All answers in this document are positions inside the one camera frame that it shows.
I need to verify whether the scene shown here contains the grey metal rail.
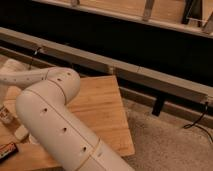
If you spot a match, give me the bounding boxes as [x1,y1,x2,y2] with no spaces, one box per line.
[0,27,213,117]

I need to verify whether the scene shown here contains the black cable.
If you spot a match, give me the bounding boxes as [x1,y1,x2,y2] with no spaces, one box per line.
[182,101,213,145]
[27,46,43,71]

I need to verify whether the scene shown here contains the white rectangular block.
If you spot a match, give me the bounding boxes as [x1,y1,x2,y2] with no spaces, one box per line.
[14,125,29,141]

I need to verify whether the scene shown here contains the black cable left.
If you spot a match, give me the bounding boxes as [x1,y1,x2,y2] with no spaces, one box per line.
[27,46,43,71]

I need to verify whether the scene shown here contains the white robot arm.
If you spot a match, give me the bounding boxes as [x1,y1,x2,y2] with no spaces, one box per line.
[0,59,134,171]

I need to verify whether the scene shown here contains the black cable right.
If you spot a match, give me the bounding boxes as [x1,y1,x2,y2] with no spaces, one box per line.
[182,101,213,145]

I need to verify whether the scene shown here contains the dark candy bar wrapper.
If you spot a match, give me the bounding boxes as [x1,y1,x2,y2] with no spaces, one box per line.
[0,142,18,163]

